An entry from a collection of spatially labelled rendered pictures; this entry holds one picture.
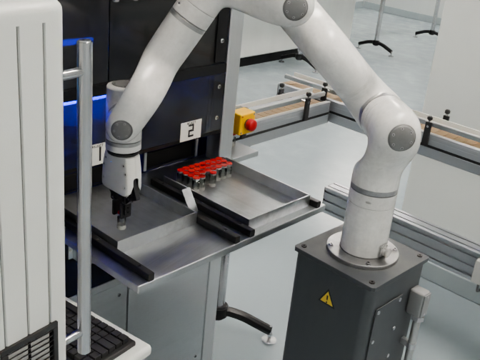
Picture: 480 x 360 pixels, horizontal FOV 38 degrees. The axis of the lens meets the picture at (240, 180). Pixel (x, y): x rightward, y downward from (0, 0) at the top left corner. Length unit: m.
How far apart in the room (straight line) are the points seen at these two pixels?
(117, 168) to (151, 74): 0.26
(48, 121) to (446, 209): 2.55
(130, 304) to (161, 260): 0.56
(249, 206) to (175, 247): 0.32
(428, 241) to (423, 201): 0.69
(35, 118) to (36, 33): 0.13
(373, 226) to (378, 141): 0.25
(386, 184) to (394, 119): 0.19
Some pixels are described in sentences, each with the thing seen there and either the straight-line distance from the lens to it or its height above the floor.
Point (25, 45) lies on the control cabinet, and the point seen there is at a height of 1.49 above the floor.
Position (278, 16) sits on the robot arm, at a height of 1.47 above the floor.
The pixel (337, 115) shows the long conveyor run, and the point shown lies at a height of 0.88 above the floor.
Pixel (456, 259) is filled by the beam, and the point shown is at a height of 0.49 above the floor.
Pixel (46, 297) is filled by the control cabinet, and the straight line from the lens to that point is 1.22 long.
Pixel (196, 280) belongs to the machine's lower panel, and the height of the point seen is 0.46.
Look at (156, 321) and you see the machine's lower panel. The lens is 2.35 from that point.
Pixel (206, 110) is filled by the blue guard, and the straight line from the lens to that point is 2.12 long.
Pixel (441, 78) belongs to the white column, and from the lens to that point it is 3.28.
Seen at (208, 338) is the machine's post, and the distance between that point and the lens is 2.61.
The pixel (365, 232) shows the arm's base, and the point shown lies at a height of 0.95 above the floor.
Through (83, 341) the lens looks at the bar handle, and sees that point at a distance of 1.37.
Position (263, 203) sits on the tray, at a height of 0.88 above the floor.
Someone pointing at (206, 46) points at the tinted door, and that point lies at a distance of 2.07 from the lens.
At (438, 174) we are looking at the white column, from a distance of 3.37.
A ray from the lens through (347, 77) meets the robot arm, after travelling 1.61.
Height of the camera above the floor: 1.74
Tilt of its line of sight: 24 degrees down
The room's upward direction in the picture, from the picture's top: 6 degrees clockwise
